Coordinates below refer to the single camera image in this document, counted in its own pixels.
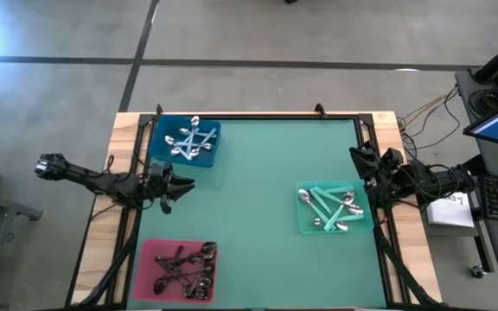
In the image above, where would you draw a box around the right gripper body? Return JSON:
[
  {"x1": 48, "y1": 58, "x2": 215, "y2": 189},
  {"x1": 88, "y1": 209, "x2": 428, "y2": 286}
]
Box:
[{"x1": 363, "y1": 163, "x2": 405, "y2": 206}]

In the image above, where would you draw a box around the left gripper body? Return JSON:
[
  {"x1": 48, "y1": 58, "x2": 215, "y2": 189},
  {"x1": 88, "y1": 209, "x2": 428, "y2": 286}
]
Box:
[{"x1": 144, "y1": 172, "x2": 173, "y2": 215}]

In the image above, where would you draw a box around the blue plastic bin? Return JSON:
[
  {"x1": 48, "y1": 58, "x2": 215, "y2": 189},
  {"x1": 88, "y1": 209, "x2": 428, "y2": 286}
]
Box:
[{"x1": 148, "y1": 114, "x2": 222, "y2": 168}]

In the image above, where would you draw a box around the teal plastic bin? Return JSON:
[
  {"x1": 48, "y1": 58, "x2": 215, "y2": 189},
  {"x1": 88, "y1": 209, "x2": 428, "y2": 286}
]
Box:
[{"x1": 295, "y1": 180, "x2": 375, "y2": 235}]

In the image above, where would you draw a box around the white paper sheet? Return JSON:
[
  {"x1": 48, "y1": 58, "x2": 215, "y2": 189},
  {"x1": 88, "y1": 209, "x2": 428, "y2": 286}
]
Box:
[{"x1": 425, "y1": 192, "x2": 475, "y2": 229}]

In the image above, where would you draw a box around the pink plastic bin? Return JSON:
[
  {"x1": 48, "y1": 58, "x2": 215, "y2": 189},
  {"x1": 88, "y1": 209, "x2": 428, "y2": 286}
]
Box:
[{"x1": 131, "y1": 238, "x2": 219, "y2": 303}]

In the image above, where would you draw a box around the black diagonal support bar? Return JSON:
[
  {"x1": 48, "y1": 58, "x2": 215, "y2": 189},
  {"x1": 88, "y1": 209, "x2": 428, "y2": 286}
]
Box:
[{"x1": 463, "y1": 153, "x2": 488, "y2": 178}]

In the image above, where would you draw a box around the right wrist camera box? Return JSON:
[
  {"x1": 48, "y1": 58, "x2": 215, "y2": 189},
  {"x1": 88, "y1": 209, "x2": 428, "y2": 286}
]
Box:
[{"x1": 380, "y1": 147, "x2": 405, "y2": 168}]

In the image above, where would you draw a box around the pile of teal-handled spoons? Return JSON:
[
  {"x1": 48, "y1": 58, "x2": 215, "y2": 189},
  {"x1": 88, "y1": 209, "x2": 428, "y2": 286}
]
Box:
[{"x1": 126, "y1": 118, "x2": 388, "y2": 308}]

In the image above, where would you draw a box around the yellow cable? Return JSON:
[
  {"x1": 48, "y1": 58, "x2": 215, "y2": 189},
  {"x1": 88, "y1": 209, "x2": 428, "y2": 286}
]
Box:
[{"x1": 398, "y1": 85, "x2": 461, "y2": 130}]

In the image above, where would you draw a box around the black frame strut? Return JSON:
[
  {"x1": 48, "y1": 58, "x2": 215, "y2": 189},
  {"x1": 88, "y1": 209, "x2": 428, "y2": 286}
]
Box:
[
  {"x1": 373, "y1": 235, "x2": 443, "y2": 308},
  {"x1": 69, "y1": 228, "x2": 140, "y2": 308}
]

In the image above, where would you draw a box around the black table frame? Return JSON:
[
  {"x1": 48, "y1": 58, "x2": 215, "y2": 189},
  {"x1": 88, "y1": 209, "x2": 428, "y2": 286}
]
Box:
[{"x1": 114, "y1": 112, "x2": 399, "y2": 310}]

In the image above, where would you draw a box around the coiled black cable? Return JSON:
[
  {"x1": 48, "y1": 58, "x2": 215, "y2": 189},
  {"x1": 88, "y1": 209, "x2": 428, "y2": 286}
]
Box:
[{"x1": 467, "y1": 87, "x2": 498, "y2": 117}]

